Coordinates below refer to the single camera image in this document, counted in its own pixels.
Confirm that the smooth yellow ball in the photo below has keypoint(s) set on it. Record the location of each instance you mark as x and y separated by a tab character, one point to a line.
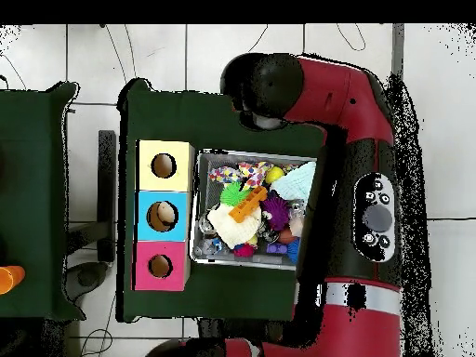
274	174

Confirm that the shallow mesh bin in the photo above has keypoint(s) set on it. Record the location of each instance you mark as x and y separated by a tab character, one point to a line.
208	186

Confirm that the orange plastic block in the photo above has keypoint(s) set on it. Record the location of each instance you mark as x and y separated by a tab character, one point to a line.
247	204

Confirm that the cream knitted cloth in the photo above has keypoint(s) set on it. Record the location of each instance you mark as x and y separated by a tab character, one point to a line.
234	230

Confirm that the wooden box with three holes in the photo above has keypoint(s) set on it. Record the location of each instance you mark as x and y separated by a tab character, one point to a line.
148	178

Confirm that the blue spiky rubber ball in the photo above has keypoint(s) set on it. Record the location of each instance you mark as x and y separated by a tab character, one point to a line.
293	251

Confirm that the purple spiky rubber ball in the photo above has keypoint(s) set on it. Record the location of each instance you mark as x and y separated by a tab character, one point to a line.
275	212

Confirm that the mint green cloth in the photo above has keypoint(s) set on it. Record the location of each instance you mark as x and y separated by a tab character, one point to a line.
297	184

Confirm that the green spiky rubber ball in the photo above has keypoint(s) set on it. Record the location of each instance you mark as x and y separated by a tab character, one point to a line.
232	193

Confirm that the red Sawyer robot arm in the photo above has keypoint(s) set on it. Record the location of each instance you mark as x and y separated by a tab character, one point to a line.
327	93

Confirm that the dark green table cloth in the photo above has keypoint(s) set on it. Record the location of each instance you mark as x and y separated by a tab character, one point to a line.
29	186
223	293

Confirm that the orange cup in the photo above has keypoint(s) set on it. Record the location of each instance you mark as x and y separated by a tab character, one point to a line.
9	279

